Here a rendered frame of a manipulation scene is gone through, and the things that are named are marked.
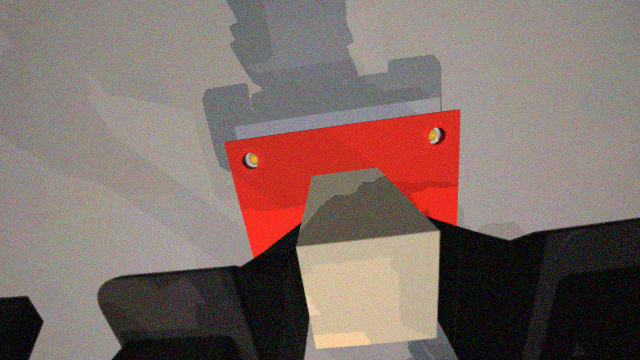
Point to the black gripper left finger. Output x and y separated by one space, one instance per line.
260 305

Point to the red plate with beige square handle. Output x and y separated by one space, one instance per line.
368 256

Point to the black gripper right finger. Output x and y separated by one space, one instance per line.
495 295

